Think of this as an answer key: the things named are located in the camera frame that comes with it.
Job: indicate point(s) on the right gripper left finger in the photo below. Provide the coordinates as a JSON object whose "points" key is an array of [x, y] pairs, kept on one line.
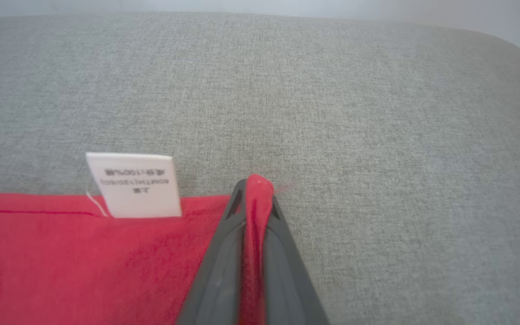
{"points": [[217, 280]]}

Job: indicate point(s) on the red jersey white sleeves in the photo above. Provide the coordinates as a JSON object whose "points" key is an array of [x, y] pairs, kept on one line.
{"points": [[61, 262]]}

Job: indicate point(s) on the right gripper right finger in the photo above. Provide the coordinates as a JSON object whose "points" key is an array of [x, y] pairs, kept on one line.
{"points": [[287, 289]]}

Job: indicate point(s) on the grey fabric sofa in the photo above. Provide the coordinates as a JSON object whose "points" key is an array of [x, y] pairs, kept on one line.
{"points": [[332, 113]]}

